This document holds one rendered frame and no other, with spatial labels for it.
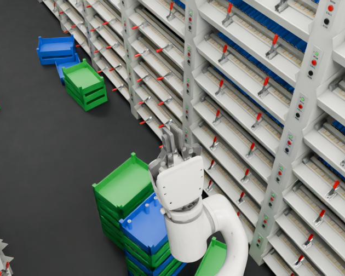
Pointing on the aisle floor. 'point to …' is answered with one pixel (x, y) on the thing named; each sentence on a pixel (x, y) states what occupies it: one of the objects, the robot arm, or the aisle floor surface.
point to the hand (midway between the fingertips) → (172, 138)
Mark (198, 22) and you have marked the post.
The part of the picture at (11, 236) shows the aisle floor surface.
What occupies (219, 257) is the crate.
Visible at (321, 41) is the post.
